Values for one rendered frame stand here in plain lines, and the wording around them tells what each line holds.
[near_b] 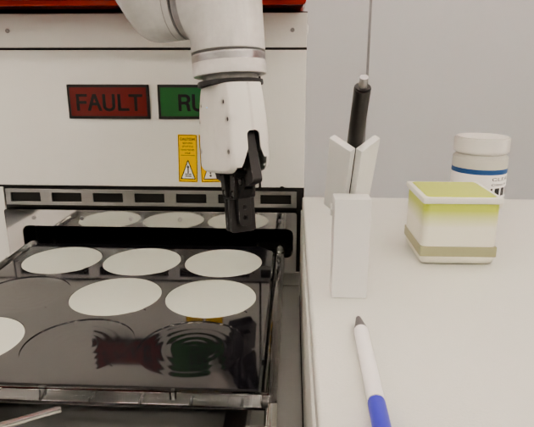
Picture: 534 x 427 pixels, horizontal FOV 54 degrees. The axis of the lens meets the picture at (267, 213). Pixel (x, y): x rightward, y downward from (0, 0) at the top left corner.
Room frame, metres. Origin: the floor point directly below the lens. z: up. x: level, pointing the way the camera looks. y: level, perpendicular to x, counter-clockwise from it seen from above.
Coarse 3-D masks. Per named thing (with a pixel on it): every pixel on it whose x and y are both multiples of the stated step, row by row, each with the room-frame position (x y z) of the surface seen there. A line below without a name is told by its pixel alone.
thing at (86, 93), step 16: (80, 96) 0.76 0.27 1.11; (96, 96) 0.76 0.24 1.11; (112, 96) 0.76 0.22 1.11; (128, 96) 0.76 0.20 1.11; (144, 96) 0.76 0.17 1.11; (80, 112) 0.76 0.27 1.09; (96, 112) 0.76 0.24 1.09; (112, 112) 0.76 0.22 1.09; (128, 112) 0.76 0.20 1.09; (144, 112) 0.76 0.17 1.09
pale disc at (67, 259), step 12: (48, 252) 0.69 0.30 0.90; (60, 252) 0.69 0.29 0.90; (72, 252) 0.69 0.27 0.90; (84, 252) 0.69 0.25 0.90; (96, 252) 0.69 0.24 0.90; (24, 264) 0.64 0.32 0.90; (36, 264) 0.64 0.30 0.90; (48, 264) 0.64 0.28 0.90; (60, 264) 0.64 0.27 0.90; (72, 264) 0.64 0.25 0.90; (84, 264) 0.64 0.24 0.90
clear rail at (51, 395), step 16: (0, 400) 0.36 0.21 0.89; (16, 400) 0.36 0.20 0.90; (32, 400) 0.36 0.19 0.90; (48, 400) 0.36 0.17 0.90; (64, 400) 0.36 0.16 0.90; (80, 400) 0.36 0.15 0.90; (96, 400) 0.36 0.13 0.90; (112, 400) 0.36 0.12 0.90; (128, 400) 0.36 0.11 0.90; (144, 400) 0.35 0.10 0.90; (160, 400) 0.35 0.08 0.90; (176, 400) 0.35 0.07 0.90; (192, 400) 0.35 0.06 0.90; (208, 400) 0.35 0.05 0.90; (224, 400) 0.35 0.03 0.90; (240, 400) 0.35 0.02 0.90; (256, 400) 0.35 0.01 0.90; (272, 400) 0.35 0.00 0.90
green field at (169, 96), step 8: (160, 88) 0.76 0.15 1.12; (168, 88) 0.76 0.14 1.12; (176, 88) 0.76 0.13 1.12; (184, 88) 0.76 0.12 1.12; (192, 88) 0.76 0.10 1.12; (160, 96) 0.76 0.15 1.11; (168, 96) 0.76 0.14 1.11; (176, 96) 0.76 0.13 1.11; (184, 96) 0.76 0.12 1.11; (192, 96) 0.76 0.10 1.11; (168, 104) 0.76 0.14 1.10; (176, 104) 0.76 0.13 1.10; (184, 104) 0.76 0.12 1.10; (192, 104) 0.76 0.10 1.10; (168, 112) 0.76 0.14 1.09; (176, 112) 0.76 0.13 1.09; (184, 112) 0.76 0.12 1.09; (192, 112) 0.76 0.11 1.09
